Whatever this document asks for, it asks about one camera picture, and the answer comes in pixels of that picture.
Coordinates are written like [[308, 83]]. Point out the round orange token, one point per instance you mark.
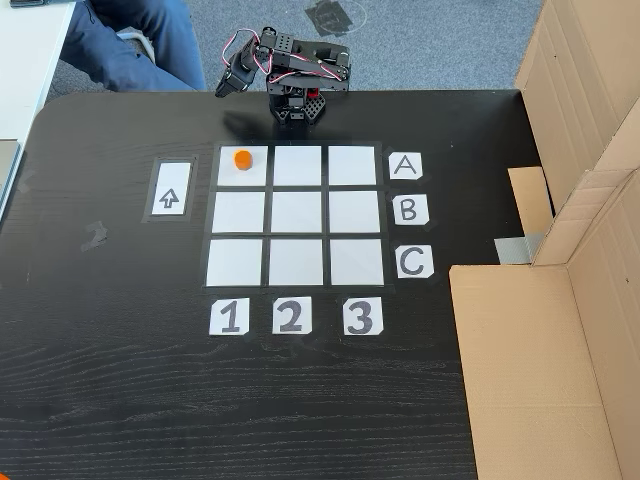
[[242, 160]]

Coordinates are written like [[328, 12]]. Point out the white nine-square grid sheet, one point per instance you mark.
[[296, 212]]

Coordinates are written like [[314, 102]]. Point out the orange round object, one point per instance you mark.
[[5, 476]]

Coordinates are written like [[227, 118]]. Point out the red black bar clamp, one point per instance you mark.
[[313, 93]]

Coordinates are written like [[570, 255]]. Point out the black floor tape patch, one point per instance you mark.
[[334, 17]]

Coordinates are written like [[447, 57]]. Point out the white arrow paper sheet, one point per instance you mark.
[[171, 187]]

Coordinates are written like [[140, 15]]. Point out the person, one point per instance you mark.
[[100, 40]]

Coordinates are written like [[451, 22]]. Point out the paper sheet letter A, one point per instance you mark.
[[406, 166]]

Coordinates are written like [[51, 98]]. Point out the crumpled clear tape bits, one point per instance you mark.
[[95, 237]]

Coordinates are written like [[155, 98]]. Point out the white side table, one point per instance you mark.
[[25, 60]]

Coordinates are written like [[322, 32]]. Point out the paper sheet letter B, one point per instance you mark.
[[411, 210]]

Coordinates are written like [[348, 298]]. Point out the paper sheet number 1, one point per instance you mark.
[[229, 317]]

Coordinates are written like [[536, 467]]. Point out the paper sheet number 2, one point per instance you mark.
[[291, 315]]

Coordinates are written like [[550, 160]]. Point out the grey flat panel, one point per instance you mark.
[[9, 175]]

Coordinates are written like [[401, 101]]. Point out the paper sheet letter C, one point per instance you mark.
[[414, 261]]

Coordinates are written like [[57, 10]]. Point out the paper sheet number 3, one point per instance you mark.
[[363, 316]]

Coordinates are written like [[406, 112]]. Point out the grey tape strip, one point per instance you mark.
[[515, 250]]

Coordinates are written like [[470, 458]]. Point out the brown cardboard box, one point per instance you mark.
[[575, 75], [525, 375]]

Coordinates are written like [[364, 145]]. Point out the white chair frame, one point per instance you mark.
[[142, 42]]

